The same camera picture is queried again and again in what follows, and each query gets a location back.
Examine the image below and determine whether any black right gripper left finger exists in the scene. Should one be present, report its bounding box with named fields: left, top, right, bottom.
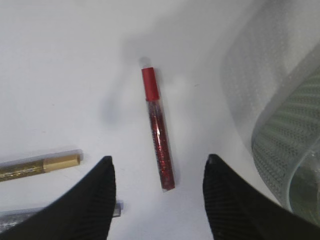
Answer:
left=0, top=156, right=116, bottom=240

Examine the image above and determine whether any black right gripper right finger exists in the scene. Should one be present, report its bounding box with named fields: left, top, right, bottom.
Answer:
left=202, top=154, right=320, bottom=240

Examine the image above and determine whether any silver glitter pen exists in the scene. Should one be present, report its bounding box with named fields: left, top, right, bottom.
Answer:
left=0, top=199, right=125, bottom=232

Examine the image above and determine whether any gold glitter pen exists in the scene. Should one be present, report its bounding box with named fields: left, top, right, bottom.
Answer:
left=0, top=149, right=83, bottom=182

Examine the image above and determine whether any red glitter pen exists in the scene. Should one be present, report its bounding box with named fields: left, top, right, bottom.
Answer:
left=141, top=67, right=175, bottom=192

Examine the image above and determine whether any green plastic basket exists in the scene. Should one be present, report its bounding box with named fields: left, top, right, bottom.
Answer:
left=220, top=0, right=320, bottom=225

